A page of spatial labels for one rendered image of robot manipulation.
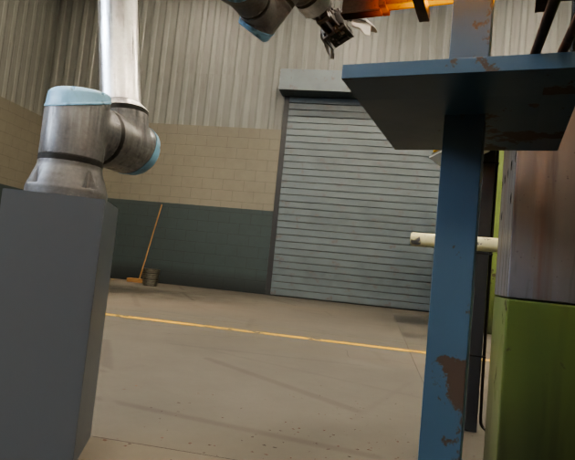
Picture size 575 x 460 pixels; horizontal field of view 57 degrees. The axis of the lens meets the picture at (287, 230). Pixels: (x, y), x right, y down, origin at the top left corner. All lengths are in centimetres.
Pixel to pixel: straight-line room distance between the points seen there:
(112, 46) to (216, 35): 922
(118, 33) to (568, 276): 127
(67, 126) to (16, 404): 63
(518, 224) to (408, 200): 823
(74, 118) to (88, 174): 13
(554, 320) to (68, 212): 105
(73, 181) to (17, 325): 34
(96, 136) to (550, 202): 102
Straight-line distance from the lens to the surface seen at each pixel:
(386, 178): 944
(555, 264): 119
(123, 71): 158
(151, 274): 887
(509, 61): 73
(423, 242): 175
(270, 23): 142
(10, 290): 132
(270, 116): 997
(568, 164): 122
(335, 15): 158
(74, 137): 135
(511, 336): 118
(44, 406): 133
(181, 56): 1087
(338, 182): 946
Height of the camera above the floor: 48
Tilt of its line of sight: 4 degrees up
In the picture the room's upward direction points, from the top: 6 degrees clockwise
